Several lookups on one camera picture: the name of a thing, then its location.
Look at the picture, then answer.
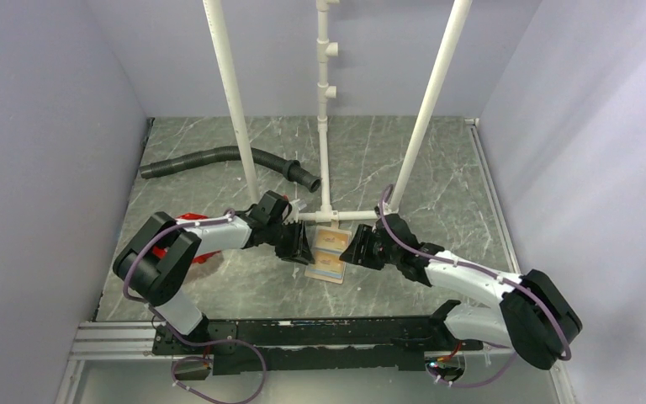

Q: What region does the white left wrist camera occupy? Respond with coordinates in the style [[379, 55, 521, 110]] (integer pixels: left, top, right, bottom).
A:
[[283, 196, 307, 223]]

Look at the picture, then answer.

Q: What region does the red plastic bin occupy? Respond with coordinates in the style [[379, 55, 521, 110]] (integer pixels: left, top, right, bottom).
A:
[[150, 228, 220, 265]]

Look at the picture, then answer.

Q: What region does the purple cable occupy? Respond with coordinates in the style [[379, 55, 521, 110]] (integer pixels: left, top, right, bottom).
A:
[[121, 209, 268, 404], [377, 183, 574, 390]]

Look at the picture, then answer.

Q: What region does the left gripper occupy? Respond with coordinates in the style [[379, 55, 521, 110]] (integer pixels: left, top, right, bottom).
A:
[[266, 219, 315, 265]]

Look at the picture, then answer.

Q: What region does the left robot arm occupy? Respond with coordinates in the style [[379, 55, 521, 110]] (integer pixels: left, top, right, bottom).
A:
[[113, 191, 315, 354]]

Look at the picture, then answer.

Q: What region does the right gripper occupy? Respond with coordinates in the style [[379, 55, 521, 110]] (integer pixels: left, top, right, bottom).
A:
[[339, 224, 400, 270]]

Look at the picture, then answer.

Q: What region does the white PVC pipe frame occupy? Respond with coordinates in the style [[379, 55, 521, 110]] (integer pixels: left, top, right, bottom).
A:
[[203, 0, 472, 223]]

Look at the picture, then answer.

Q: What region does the aluminium extrusion rail frame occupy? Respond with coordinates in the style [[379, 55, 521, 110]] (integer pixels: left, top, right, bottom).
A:
[[55, 117, 580, 404]]

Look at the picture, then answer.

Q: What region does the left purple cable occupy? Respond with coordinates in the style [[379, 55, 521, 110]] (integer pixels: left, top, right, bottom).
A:
[[121, 209, 268, 404]]

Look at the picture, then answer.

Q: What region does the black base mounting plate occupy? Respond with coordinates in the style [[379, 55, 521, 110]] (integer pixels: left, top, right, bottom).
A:
[[152, 316, 482, 375]]

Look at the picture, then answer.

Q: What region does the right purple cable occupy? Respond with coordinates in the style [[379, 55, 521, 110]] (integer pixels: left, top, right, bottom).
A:
[[377, 183, 574, 390]]

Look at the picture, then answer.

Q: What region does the yellow credit card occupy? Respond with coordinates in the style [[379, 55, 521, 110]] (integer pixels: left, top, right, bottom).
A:
[[315, 227, 351, 253]]

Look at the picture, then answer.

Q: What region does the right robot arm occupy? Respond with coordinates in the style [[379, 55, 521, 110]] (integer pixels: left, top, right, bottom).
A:
[[340, 214, 583, 370]]

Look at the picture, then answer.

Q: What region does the black corrugated hose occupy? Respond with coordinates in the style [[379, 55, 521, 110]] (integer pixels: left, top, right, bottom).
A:
[[137, 146, 322, 194]]

